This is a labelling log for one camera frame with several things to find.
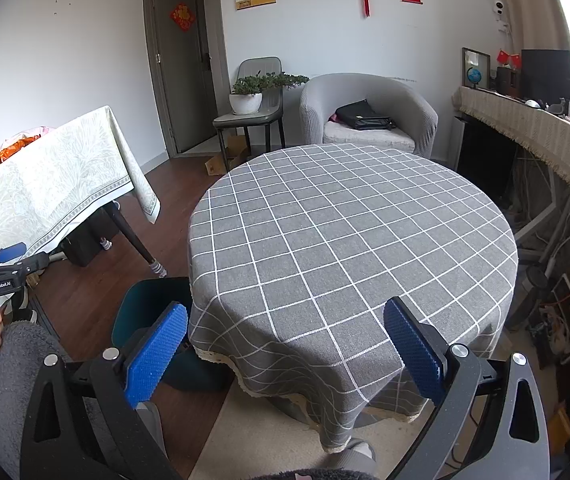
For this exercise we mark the black handbag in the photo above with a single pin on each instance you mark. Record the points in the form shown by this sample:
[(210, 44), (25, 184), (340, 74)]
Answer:
[(362, 115)]

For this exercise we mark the small grey figurine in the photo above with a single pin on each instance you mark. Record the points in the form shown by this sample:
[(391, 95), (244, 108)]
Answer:
[(556, 106)]

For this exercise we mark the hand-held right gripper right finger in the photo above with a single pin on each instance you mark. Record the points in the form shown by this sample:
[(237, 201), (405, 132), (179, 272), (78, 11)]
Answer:
[(415, 350)]

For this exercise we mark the side table, white cloth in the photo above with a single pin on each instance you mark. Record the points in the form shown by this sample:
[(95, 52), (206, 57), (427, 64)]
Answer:
[(55, 180)]

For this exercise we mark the white desk frame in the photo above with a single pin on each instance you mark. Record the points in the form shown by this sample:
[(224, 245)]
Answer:
[(540, 220)]

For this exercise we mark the small blue globe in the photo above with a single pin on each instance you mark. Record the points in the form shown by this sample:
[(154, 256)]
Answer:
[(475, 75)]

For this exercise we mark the person's left leg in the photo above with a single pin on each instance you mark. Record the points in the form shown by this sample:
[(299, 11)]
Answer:
[(20, 345)]

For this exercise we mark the black cabinet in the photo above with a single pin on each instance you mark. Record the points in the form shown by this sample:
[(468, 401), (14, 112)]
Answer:
[(485, 160)]

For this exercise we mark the striped table leg sock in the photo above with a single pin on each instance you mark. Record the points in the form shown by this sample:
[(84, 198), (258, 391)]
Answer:
[(106, 244), (157, 268)]

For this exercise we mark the dark teal trash bin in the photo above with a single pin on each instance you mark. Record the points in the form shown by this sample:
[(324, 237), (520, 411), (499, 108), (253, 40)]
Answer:
[(140, 305)]

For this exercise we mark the grey dining chair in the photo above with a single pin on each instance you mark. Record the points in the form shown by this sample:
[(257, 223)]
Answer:
[(260, 67)]

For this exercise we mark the black storage box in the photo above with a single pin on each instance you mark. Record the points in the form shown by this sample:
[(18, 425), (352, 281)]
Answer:
[(80, 250)]

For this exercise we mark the small red flags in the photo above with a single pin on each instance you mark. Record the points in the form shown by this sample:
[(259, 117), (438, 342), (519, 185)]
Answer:
[(507, 57)]

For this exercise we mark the red door decoration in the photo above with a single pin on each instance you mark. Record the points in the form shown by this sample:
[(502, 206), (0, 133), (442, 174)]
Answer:
[(183, 16)]

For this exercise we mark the grey slipper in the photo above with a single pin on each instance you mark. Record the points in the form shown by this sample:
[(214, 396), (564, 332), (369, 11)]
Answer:
[(352, 455), (151, 425)]

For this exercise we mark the framed picture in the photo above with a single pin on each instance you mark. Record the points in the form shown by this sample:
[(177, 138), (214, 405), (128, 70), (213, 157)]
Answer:
[(470, 56)]

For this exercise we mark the pink cloth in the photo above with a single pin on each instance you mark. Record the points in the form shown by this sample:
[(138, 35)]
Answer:
[(334, 117)]

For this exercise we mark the grey door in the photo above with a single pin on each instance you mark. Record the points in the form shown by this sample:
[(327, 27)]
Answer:
[(190, 75)]

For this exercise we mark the black monitor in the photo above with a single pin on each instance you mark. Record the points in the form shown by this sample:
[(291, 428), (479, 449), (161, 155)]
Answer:
[(550, 72)]

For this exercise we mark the grey checked tablecloth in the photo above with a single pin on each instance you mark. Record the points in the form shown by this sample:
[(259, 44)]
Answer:
[(355, 240)]

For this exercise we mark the white security camera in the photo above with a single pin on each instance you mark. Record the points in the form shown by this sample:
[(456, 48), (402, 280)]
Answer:
[(499, 7)]

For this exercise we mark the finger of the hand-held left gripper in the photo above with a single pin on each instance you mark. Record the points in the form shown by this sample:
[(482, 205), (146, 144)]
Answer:
[(30, 264), (10, 252)]

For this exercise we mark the grey armchair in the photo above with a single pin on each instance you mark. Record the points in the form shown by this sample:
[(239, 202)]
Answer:
[(390, 95)]

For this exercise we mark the open cardboard box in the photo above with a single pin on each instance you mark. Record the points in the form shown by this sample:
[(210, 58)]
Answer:
[(215, 165)]

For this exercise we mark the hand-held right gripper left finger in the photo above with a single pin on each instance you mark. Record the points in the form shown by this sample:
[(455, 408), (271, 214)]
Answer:
[(155, 355)]

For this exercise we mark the beige fringed cloth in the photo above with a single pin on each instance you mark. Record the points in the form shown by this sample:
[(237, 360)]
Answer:
[(530, 125)]

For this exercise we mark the white computer mouse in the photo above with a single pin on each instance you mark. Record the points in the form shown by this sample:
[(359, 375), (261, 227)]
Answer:
[(532, 103)]

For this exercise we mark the dark table leg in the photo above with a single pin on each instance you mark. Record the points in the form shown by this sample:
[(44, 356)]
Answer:
[(130, 232)]

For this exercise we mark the dark wooden box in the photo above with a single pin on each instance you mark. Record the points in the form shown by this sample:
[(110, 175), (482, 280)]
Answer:
[(507, 82)]

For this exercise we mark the potted plant in white pot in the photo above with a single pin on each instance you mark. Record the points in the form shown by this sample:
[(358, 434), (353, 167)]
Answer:
[(245, 104)]

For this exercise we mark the orange snack bag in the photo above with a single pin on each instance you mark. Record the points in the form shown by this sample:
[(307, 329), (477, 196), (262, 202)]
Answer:
[(10, 152)]

